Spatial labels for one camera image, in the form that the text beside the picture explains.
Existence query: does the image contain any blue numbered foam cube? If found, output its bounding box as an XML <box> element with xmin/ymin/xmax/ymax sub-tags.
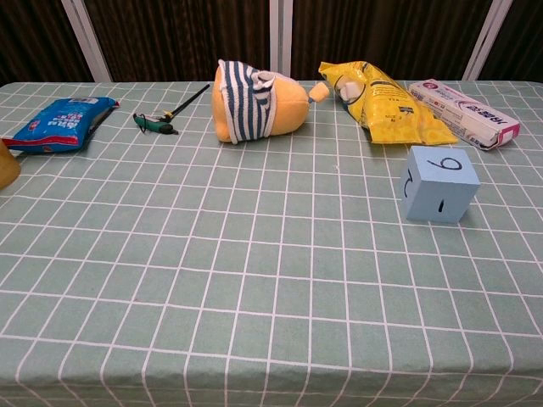
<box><xmin>400</xmin><ymin>145</ymin><xmax>482</xmax><ymax>223</ymax></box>

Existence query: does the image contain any green checked tablecloth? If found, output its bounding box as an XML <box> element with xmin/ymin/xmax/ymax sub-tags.
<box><xmin>0</xmin><ymin>79</ymin><xmax>543</xmax><ymax>407</ymax></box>

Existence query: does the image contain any yellow striped plush toy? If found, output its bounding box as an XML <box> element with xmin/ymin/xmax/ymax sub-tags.
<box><xmin>211</xmin><ymin>59</ymin><xmax>331</xmax><ymax>146</ymax></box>

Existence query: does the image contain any yellow snack bag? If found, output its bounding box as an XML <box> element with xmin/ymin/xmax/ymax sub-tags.
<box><xmin>318</xmin><ymin>60</ymin><xmax>460</xmax><ymax>146</ymax></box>

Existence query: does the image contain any white pink toothpaste box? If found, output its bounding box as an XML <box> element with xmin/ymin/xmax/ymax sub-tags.
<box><xmin>408</xmin><ymin>78</ymin><xmax>522</xmax><ymax>152</ymax></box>

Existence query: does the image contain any blue snack packet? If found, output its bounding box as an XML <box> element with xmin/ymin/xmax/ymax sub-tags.
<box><xmin>1</xmin><ymin>97</ymin><xmax>121</xmax><ymax>154</ymax></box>

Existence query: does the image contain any yellow cup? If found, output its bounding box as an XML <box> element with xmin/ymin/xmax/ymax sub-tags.
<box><xmin>0</xmin><ymin>138</ymin><xmax>22</xmax><ymax>191</ymax></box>

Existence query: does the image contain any green handled hex key tool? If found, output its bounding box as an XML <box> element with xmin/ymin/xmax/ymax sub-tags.
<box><xmin>132</xmin><ymin>83</ymin><xmax>211</xmax><ymax>137</ymax></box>

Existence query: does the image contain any white screen frame post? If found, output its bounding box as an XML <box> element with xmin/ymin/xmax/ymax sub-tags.
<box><xmin>60</xmin><ymin>0</ymin><xmax>114</xmax><ymax>83</ymax></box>
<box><xmin>268</xmin><ymin>0</ymin><xmax>294</xmax><ymax>80</ymax></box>
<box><xmin>461</xmin><ymin>0</ymin><xmax>508</xmax><ymax>81</ymax></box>

